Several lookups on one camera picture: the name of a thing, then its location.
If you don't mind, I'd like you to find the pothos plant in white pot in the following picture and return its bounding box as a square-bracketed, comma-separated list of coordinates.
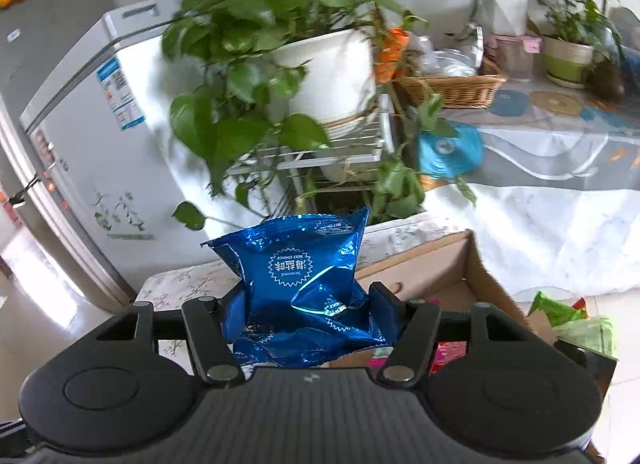
[159, 0, 478, 232]

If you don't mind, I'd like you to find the grey white patterned tablecloth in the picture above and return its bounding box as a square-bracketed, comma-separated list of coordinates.
[420, 82, 639, 296]

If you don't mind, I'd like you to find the orange plastic cup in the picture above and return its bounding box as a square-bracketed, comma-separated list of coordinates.
[374, 27, 410, 84]

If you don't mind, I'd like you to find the pink lidded container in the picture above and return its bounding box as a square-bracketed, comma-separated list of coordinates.
[485, 34, 542, 82]

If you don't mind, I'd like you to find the pink white snack packet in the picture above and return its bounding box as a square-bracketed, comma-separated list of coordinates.
[367, 341, 466, 374]

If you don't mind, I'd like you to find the white chest freezer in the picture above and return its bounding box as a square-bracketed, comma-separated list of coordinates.
[21, 0, 288, 295]

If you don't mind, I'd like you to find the dark floor box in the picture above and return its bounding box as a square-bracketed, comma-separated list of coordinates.
[541, 337, 618, 397]

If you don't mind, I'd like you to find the green striped plant pot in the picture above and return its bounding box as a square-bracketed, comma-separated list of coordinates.
[542, 37, 593, 90]

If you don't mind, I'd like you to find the silver refrigerator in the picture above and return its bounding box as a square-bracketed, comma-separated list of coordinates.
[1, 105, 136, 312]

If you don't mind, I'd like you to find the cardboard milk box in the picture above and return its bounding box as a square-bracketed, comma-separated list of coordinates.
[307, 232, 601, 463]

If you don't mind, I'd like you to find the white geometric plant pot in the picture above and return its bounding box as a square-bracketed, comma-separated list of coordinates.
[482, 0, 528, 37]

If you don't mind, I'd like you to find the green plastic bag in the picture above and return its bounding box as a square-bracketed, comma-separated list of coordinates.
[526, 291, 617, 358]

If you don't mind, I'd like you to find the wicker basket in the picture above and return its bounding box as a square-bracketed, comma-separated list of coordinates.
[394, 57, 508, 109]

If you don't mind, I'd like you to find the blue foil snack packet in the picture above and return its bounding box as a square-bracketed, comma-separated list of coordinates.
[199, 205, 402, 370]

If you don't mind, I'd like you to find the white metal plant rack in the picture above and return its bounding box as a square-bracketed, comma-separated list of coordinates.
[228, 94, 395, 218]

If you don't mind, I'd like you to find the brown round vase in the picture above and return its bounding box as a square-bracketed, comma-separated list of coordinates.
[585, 58, 625, 104]

